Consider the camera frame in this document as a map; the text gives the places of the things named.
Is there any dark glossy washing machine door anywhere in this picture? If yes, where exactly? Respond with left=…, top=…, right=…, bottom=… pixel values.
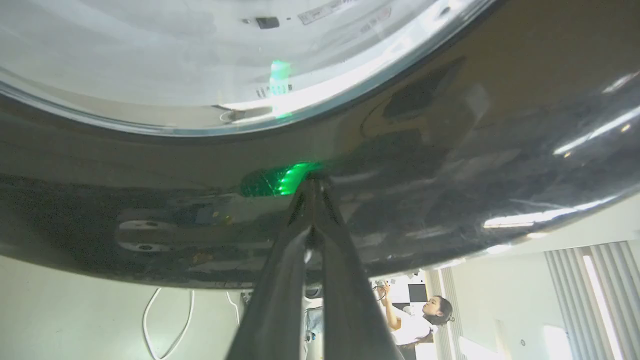
left=0, top=0, right=640, bottom=290

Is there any thin white cable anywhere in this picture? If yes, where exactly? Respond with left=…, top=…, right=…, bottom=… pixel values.
left=226, top=291, right=241, bottom=326

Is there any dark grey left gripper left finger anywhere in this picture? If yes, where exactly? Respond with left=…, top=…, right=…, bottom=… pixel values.
left=226, top=178, right=317, bottom=360

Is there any grey vertical curtain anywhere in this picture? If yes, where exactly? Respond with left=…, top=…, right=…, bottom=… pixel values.
left=544, top=241, right=640, bottom=360

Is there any person in white shirt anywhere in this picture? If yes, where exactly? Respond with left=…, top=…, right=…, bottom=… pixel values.
left=376, top=281, right=454, bottom=360

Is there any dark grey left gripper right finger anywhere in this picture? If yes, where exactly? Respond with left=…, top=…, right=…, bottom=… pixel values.
left=314, top=179, right=404, bottom=360

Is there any white cable loop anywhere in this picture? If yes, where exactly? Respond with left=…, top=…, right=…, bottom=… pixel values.
left=142, top=288, right=195, bottom=360

